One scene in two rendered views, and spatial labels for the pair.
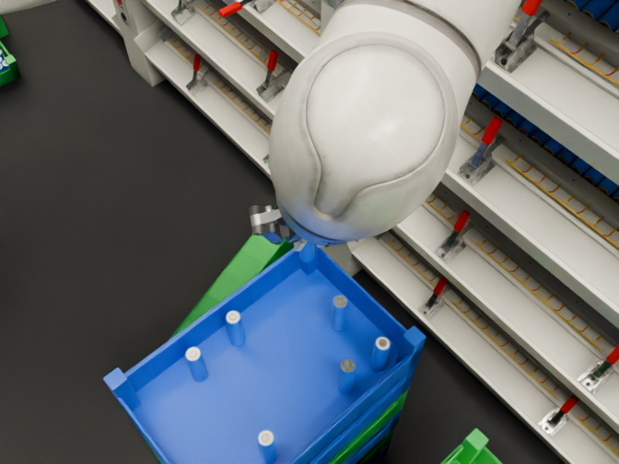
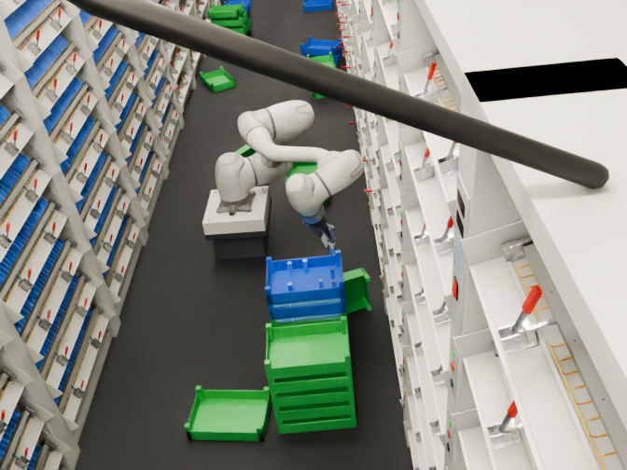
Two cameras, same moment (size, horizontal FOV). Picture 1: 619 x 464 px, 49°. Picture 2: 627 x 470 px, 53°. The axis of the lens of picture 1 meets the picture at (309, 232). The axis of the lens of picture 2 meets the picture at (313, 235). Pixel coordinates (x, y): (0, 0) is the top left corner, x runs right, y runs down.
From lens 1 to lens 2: 187 cm
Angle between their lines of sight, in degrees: 35
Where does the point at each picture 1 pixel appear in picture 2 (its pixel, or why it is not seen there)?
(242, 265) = not seen: hidden behind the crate
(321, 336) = (327, 281)
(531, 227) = (394, 271)
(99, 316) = not seen: hidden behind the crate
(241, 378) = (299, 280)
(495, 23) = (331, 182)
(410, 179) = (294, 193)
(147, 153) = (351, 246)
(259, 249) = (348, 275)
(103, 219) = not seen: hidden behind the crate
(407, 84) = (299, 180)
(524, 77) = (391, 218)
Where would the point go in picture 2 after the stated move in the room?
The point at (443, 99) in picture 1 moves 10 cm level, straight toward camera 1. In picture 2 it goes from (303, 184) to (278, 196)
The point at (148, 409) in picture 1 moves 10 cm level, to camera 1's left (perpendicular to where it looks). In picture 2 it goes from (273, 275) to (256, 267)
